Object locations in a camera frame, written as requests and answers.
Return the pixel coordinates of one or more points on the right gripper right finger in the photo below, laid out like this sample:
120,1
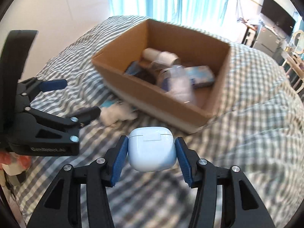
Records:
241,204

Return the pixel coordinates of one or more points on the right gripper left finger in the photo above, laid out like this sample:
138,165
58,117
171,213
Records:
60,205

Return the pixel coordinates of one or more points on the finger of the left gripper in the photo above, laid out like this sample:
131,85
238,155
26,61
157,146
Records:
42,127
33,86

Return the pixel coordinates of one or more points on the black round mirror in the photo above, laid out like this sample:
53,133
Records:
135,70

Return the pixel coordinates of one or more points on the white earbuds case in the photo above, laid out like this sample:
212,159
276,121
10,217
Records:
151,149

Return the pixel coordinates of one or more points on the white cylindrical appliance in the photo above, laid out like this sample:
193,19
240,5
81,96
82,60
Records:
162,57

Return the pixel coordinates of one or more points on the clear bottle blue label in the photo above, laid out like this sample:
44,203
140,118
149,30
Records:
176,83

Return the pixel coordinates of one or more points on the white crumpled tissue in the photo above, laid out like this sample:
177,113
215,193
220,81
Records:
112,112

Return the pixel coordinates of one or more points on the brown cardboard box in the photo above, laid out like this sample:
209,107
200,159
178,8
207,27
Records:
192,47

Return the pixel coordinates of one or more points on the grey checked bed quilt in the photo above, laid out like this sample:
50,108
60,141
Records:
258,127

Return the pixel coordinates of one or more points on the blue tissue pack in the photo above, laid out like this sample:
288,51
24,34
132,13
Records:
200,76

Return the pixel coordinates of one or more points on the silver small fridge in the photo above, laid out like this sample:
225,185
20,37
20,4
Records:
266,41

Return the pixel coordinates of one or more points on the white suitcase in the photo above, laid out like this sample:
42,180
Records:
249,36

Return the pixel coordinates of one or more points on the oval vanity mirror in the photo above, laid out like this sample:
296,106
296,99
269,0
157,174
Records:
298,40

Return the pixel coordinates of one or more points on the teal window curtains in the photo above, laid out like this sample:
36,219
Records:
194,13

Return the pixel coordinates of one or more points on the black wall television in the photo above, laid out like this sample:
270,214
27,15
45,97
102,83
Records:
279,16

